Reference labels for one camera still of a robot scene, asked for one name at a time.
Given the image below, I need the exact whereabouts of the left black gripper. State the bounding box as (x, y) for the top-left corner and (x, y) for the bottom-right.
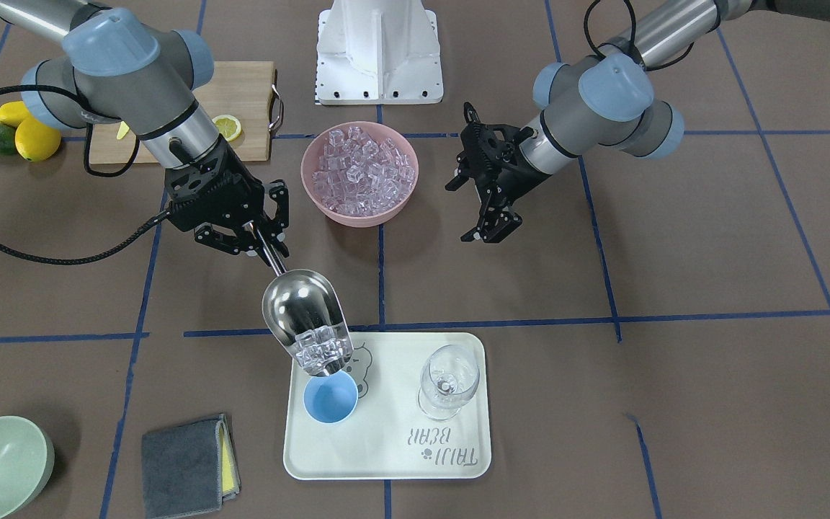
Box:
(445, 102), (550, 244)

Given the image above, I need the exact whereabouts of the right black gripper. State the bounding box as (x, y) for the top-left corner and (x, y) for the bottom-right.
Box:
(164, 137), (290, 257)

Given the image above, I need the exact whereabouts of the steel ice scoop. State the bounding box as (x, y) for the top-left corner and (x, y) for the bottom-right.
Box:
(244, 221), (354, 377)

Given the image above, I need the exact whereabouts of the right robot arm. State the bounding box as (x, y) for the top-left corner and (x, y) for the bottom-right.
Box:
(0, 1), (289, 270)

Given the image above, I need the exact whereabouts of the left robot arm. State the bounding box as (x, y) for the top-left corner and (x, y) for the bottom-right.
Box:
(445, 1), (830, 244)

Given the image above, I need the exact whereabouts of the pile of ice cubes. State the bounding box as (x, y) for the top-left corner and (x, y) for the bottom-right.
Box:
(293, 125), (417, 376)

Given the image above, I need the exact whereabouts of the blue cup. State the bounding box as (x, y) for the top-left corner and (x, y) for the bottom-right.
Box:
(303, 371), (359, 424)

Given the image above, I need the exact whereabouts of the lemon slice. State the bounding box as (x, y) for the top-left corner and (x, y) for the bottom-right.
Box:
(212, 114), (243, 142)

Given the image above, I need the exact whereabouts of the pink bowl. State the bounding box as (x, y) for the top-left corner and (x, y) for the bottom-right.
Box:
(300, 120), (419, 229)

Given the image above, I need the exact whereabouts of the wooden cutting board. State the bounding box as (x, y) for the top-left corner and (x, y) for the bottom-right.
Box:
(89, 61), (276, 167)

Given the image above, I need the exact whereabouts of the yellow plastic knife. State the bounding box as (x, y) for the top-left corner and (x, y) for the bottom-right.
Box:
(115, 121), (130, 141)

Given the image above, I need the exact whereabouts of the clear wine glass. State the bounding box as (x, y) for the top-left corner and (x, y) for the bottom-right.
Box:
(417, 345), (481, 422)

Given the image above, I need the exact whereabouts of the yellow lemon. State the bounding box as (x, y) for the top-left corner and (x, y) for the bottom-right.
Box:
(14, 116), (62, 162)

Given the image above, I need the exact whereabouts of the white bear tray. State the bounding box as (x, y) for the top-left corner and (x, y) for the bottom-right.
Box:
(283, 332), (493, 480)

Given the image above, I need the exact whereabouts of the grey folded cloth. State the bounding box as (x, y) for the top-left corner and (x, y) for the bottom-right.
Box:
(141, 414), (228, 518)

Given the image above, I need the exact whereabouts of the yellow cloth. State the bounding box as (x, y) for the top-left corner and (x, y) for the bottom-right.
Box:
(218, 417), (241, 500)

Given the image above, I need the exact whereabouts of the green bowl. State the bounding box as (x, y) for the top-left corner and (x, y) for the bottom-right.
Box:
(0, 416), (55, 518)

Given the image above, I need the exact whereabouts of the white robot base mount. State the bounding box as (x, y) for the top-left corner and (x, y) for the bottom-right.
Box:
(314, 1), (445, 106)

